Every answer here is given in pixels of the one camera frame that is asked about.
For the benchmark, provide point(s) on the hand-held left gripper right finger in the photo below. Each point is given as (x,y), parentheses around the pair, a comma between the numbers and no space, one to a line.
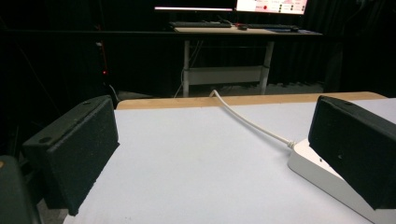
(351,149)

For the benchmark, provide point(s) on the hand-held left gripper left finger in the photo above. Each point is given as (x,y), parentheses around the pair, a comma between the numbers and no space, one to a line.
(77,155)

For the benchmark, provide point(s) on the white power strip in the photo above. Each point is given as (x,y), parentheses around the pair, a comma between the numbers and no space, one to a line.
(320,174)

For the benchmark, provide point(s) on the black computer mouse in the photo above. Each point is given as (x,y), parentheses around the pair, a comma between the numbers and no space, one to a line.
(242,27)
(294,29)

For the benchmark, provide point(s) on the black keyboard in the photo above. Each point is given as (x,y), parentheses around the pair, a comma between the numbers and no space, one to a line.
(200,24)
(267,26)

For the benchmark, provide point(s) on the white-legged wooden desk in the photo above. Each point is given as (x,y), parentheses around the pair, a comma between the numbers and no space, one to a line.
(230,49)

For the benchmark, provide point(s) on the computer monitor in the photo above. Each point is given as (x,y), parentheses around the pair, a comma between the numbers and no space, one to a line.
(271,6)
(193,7)

